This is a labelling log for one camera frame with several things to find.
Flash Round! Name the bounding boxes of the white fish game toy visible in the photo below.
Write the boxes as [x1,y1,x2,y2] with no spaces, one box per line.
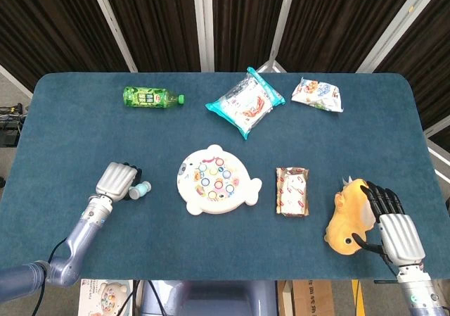
[176,144,263,215]

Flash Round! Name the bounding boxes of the yellow plush toy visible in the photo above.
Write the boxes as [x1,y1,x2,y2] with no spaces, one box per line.
[323,177,378,256]

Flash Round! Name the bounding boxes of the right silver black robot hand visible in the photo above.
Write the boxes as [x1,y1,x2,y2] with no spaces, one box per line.
[352,180,427,267]

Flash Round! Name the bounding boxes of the toy box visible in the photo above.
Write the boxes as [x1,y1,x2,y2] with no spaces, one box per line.
[77,279,134,316]

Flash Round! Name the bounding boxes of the white crumpled snack bag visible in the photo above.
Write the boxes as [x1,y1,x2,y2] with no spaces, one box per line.
[290,77,345,113]

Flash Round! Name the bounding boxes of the light blue toy rod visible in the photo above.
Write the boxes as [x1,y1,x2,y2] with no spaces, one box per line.
[128,180,153,201]

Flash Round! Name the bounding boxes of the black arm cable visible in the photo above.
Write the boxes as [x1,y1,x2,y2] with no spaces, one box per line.
[34,237,68,316]

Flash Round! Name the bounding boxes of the brown cardboard box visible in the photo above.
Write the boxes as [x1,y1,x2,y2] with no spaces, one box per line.
[277,279,335,316]

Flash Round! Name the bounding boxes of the green tea bottle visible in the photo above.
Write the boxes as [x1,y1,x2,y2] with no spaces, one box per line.
[122,86,186,109]

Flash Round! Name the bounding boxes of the yellow strap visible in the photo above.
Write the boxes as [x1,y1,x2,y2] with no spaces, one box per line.
[351,279,364,316]

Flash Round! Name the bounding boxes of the blue felt table mat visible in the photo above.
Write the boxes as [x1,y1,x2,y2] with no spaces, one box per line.
[0,72,450,281]

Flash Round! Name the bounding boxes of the dark brown pleated curtain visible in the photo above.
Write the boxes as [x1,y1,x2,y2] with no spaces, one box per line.
[0,0,450,144]

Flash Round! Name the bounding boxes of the black electronics with cables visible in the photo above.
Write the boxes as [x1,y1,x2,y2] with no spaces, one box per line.
[0,103,27,148]

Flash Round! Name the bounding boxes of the white partition frame post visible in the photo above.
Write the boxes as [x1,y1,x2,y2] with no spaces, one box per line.
[87,0,139,73]
[256,0,300,73]
[192,0,215,73]
[356,0,440,74]

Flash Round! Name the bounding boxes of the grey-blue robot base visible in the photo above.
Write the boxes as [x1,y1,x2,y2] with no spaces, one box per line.
[140,279,278,316]

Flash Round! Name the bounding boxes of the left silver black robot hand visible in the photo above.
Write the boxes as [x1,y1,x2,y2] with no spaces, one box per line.
[94,161,143,201]

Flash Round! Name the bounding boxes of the brown red-white snack packet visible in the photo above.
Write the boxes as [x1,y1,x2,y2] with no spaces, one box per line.
[275,167,311,218]

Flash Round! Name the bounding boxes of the teal-edged clear snack bag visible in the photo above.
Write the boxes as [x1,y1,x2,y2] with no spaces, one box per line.
[205,66,286,141]

